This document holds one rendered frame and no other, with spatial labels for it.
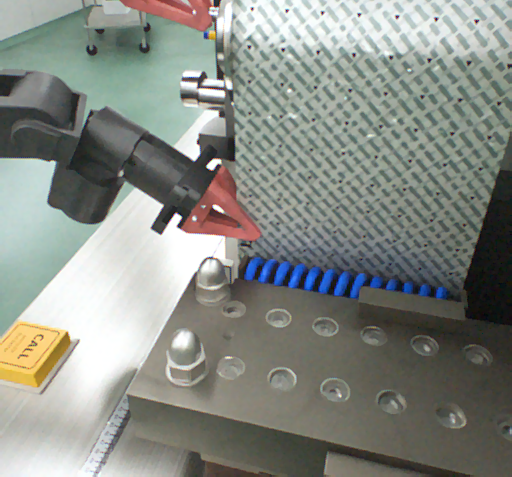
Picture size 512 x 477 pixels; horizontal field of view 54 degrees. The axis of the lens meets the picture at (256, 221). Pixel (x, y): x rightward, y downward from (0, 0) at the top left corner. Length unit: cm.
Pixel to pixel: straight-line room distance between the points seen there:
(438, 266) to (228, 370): 23
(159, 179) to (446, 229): 28
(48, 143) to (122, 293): 30
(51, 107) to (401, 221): 34
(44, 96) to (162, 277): 33
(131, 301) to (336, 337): 33
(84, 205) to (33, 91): 13
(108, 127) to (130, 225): 36
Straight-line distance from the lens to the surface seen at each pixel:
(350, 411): 43
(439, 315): 49
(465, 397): 46
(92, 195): 56
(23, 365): 64
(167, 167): 51
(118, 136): 52
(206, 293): 49
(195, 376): 44
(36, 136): 50
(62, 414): 61
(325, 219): 51
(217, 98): 57
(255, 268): 53
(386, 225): 51
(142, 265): 77
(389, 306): 49
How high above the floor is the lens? 138
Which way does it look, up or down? 34 degrees down
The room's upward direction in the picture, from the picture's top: straight up
